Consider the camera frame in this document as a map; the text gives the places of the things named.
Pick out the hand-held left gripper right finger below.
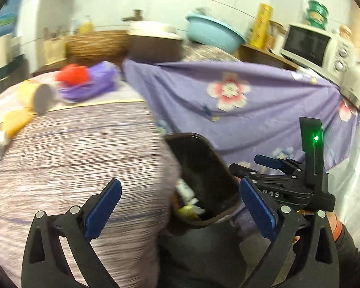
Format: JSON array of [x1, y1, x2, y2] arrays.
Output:
[[239, 177, 340, 288]]

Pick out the yellow soap dispenser bottle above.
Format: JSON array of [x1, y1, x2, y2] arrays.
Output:
[[78, 16, 95, 34]]

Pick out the orange lid jar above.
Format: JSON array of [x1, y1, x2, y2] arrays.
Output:
[[339, 24, 354, 40]]

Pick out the orange plastic bottle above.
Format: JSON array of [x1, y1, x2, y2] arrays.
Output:
[[0, 109, 32, 148]]

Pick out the brown and cream rice cooker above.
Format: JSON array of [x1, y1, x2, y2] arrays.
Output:
[[126, 21, 184, 64]]

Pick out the dark brown trash bin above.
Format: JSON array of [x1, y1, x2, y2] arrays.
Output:
[[163, 132, 244, 236]]

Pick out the white cup stack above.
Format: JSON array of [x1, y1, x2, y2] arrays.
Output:
[[0, 34, 13, 79]]

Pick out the light blue plastic basin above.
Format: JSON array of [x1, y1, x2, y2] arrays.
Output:
[[186, 12, 246, 53]]

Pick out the purple striped tablecloth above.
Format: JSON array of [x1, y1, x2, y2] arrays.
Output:
[[0, 61, 181, 288]]

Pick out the white electric kettle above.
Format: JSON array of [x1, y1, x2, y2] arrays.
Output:
[[338, 61, 360, 115]]

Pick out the yellow roll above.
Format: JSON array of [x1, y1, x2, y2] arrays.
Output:
[[250, 3, 273, 50]]

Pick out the wooden cabinet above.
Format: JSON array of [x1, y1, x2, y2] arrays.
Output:
[[234, 43, 300, 72]]

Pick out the paisley patterned cloth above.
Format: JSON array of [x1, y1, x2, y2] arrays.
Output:
[[181, 43, 238, 64]]

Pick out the bronze faucet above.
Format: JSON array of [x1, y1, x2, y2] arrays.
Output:
[[121, 9, 145, 22]]

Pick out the yellow cylindrical can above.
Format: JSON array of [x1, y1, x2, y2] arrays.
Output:
[[18, 79, 58, 115]]

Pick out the green instant noodle cups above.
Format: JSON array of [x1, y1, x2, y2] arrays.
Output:
[[304, 0, 330, 31]]

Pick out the yellow green packet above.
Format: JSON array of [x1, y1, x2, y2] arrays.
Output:
[[177, 204, 206, 219]]

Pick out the glass jar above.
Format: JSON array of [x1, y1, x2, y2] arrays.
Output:
[[267, 21, 286, 52]]

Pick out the purple floral sheet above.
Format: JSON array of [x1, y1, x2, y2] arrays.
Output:
[[122, 59, 360, 240]]

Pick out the white microwave oven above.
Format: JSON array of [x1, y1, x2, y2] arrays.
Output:
[[280, 23, 356, 79]]

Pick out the person's right forearm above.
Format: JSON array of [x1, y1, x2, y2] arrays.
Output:
[[327, 212, 360, 280]]

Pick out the red knitted cloth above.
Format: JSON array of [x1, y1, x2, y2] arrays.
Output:
[[55, 64, 89, 85]]

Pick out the purple plastic bag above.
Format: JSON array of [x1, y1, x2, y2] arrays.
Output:
[[58, 61, 119, 103]]

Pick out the beige chopstick holder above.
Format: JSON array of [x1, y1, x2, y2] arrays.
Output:
[[42, 28, 68, 66]]

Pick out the wicker pattern basin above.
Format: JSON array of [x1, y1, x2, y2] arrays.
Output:
[[66, 30, 130, 62]]

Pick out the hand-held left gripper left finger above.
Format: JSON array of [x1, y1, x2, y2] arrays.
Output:
[[22, 178, 122, 288]]

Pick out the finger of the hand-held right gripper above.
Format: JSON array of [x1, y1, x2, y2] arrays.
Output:
[[229, 162, 304, 184], [254, 154, 306, 175]]

